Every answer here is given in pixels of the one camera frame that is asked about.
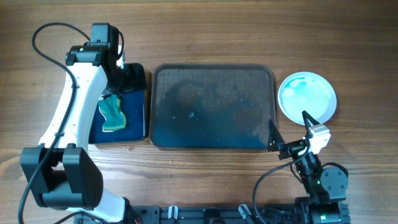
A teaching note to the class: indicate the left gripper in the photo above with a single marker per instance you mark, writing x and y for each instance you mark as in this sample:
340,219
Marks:
120,93

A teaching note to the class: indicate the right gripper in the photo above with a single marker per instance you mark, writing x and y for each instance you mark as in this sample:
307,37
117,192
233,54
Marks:
292,147

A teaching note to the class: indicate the green yellow sponge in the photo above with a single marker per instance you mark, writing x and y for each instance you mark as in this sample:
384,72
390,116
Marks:
114,118

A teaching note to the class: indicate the white plate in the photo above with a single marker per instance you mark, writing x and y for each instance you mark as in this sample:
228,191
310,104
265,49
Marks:
307,91

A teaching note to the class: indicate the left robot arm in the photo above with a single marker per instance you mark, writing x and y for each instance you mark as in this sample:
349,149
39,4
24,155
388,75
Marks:
59,171

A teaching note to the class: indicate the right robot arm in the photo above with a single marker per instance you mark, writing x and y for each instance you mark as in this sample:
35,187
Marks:
325,184

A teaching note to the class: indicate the black tray with blue water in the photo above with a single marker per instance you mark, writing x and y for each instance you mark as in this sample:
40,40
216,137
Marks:
133,105

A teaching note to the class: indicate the dark brown serving tray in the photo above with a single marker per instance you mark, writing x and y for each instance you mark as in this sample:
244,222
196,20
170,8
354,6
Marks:
211,106

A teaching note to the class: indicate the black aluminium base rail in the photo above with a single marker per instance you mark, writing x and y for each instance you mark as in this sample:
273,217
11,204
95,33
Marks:
202,214

